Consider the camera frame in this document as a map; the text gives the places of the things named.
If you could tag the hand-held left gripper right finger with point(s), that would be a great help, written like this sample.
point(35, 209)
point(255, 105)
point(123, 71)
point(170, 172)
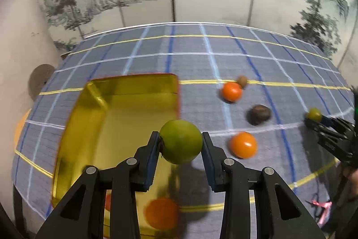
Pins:
point(211, 163)

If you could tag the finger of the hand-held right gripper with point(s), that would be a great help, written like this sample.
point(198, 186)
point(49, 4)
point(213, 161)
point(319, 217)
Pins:
point(338, 124)
point(317, 129)

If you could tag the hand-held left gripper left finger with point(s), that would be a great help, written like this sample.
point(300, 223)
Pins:
point(152, 163)

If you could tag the green tomato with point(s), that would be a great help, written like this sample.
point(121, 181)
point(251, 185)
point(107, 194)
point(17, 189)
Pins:
point(314, 114)
point(181, 141)

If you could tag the glossy small orange tomato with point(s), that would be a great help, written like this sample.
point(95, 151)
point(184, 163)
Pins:
point(243, 145)

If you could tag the large orange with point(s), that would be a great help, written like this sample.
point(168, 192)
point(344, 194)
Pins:
point(162, 213)

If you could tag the red tin box gold inside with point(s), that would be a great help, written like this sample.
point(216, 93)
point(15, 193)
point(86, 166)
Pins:
point(125, 115)

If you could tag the orange-red tomato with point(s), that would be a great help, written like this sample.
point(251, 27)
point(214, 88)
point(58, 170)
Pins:
point(108, 202)

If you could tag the dark wrinkled passion fruit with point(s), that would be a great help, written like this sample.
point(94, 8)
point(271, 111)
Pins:
point(258, 115)

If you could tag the matte tangerine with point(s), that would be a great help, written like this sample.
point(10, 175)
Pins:
point(232, 92)

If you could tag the pink ribbon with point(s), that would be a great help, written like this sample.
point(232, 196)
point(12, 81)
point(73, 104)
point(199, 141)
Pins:
point(323, 206)

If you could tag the blue plaid tablecloth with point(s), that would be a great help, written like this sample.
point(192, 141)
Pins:
point(195, 59)

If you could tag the orange round stool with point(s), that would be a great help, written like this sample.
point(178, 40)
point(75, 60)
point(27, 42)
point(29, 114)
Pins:
point(21, 128)

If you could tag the round grey millstone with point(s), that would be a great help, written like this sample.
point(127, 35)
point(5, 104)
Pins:
point(42, 80)

